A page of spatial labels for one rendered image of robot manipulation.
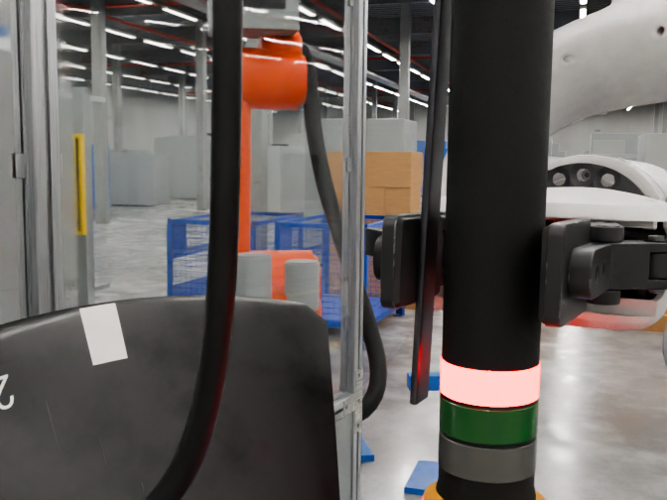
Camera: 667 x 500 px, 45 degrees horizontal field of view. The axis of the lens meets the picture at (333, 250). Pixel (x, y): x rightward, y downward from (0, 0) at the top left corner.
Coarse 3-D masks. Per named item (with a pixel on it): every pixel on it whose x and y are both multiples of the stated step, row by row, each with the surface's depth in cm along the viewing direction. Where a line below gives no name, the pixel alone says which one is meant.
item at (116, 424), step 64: (64, 320) 38; (128, 320) 39; (192, 320) 40; (256, 320) 41; (320, 320) 43; (64, 384) 36; (128, 384) 37; (192, 384) 37; (256, 384) 38; (320, 384) 39; (0, 448) 34; (64, 448) 34; (128, 448) 35; (256, 448) 36; (320, 448) 37
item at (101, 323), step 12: (84, 312) 38; (96, 312) 38; (108, 312) 39; (84, 324) 38; (96, 324) 38; (108, 324) 38; (96, 336) 38; (108, 336) 38; (120, 336) 38; (96, 348) 37; (108, 348) 37; (120, 348) 38; (96, 360) 37; (108, 360) 37
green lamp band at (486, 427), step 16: (448, 416) 27; (464, 416) 26; (480, 416) 26; (496, 416) 26; (512, 416) 26; (528, 416) 26; (448, 432) 27; (464, 432) 26; (480, 432) 26; (496, 432) 26; (512, 432) 26; (528, 432) 26
